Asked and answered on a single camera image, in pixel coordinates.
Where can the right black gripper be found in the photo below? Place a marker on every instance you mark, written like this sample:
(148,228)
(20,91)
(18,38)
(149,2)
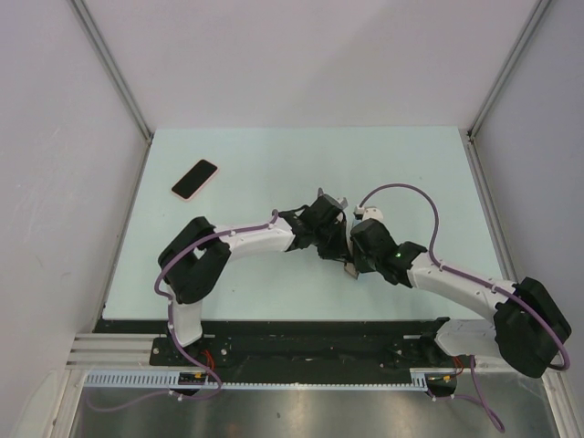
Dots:
(361,266)

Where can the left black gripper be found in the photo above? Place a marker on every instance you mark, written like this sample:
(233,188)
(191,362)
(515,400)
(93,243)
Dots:
(338,250)

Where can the phone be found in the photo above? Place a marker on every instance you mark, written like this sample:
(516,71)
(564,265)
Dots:
(350,225)
(194,180)

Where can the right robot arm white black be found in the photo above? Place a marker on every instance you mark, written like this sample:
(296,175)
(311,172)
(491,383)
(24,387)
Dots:
(522,324)

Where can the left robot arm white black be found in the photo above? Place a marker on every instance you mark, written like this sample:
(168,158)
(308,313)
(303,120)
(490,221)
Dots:
(193,261)

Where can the phone in pink case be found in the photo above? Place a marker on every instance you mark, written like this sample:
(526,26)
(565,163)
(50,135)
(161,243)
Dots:
(194,180)

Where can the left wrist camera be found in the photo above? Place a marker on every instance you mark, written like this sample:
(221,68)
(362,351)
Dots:
(338,202)

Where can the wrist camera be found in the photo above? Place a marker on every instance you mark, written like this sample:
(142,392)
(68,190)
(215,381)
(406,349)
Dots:
(338,202)
(362,213)

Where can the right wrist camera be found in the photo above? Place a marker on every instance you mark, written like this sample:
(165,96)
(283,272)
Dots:
(362,213)

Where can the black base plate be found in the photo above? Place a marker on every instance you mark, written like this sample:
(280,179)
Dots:
(327,372)

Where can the right aluminium side rail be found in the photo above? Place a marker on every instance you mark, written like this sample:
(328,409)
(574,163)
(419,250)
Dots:
(494,224)

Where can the right aluminium corner post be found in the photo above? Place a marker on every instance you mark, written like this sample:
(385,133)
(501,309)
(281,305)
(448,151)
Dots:
(535,19)

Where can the aluminium corner post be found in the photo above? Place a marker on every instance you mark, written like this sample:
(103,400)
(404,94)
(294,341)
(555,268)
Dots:
(535,19)
(90,27)

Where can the left aluminium corner post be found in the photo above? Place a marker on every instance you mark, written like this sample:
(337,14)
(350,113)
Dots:
(90,27)

